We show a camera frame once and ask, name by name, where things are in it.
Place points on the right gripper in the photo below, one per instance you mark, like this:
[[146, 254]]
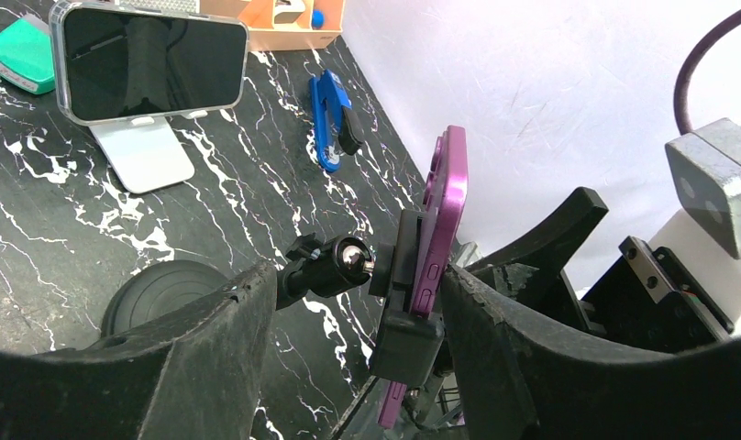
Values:
[[646, 299]]

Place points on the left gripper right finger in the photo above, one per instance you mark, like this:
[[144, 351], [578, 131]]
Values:
[[522, 375]]

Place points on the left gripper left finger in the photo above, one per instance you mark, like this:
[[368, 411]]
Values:
[[194, 373]]

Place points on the purple phone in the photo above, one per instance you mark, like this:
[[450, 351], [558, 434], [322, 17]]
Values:
[[408, 274]]

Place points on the black stand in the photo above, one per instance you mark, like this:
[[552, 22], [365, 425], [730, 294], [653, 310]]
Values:
[[325, 268]]

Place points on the silver desktop phone stand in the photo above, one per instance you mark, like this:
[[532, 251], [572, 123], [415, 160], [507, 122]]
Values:
[[144, 153]]

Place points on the white phone on silver stand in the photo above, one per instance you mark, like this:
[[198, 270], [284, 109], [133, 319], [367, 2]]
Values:
[[116, 63]]

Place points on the orange file organizer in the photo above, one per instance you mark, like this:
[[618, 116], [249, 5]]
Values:
[[283, 25]]

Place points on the green tape dispenser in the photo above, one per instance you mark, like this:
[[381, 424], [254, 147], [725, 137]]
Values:
[[26, 55]]

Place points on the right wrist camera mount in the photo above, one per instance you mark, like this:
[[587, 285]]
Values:
[[705, 234]]

